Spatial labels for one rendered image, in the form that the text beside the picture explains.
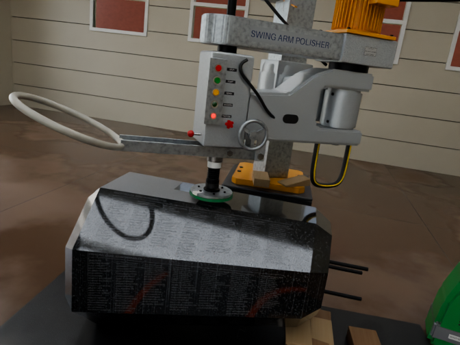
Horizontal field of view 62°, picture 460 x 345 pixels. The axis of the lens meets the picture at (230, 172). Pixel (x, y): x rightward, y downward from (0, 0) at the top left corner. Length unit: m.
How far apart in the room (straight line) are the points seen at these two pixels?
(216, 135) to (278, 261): 0.63
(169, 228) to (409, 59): 6.74
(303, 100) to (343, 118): 0.26
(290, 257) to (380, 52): 1.08
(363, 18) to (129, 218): 1.47
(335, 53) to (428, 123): 6.26
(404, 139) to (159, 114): 5.05
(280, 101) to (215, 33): 0.43
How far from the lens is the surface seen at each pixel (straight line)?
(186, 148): 1.78
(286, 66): 2.52
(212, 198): 1.84
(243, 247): 1.80
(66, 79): 9.74
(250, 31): 1.76
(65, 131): 1.54
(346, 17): 2.05
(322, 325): 2.26
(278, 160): 2.66
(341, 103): 2.04
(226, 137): 1.77
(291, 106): 1.88
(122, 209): 1.96
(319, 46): 1.91
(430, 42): 8.07
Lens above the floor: 1.49
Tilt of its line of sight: 15 degrees down
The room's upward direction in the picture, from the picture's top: 7 degrees clockwise
